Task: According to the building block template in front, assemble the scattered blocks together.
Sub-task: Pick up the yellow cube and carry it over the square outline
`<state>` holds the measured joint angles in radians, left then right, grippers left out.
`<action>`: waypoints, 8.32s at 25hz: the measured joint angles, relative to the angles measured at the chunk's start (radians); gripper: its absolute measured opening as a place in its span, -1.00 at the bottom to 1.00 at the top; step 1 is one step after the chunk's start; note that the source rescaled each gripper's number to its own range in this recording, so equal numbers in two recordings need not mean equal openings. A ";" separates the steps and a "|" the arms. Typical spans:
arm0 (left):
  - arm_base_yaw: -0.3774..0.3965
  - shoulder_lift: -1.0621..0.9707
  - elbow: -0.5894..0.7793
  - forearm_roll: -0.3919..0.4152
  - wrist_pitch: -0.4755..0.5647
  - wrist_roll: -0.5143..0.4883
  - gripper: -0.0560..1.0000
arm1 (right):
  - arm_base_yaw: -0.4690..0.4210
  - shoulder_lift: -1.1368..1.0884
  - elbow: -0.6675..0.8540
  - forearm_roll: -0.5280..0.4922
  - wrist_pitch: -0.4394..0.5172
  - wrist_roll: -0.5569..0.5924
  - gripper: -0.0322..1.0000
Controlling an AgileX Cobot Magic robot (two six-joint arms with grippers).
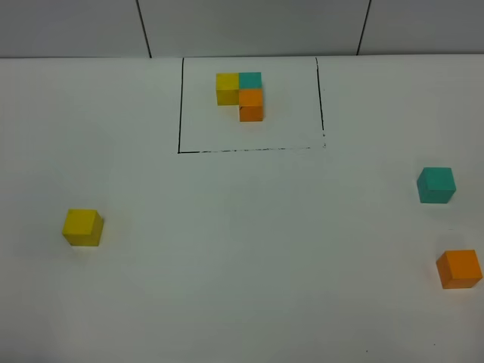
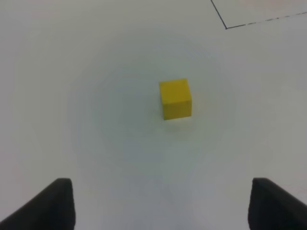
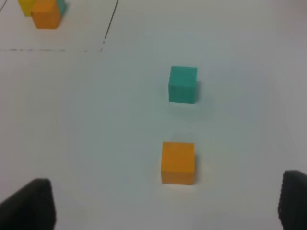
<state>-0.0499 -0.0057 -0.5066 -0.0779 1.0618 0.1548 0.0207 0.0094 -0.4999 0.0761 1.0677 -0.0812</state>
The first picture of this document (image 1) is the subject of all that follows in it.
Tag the yellow template block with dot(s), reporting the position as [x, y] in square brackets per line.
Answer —
[227, 89]

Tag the orange template block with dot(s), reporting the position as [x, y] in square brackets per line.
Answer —
[251, 105]

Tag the teal template block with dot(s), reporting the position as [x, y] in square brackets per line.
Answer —
[250, 80]

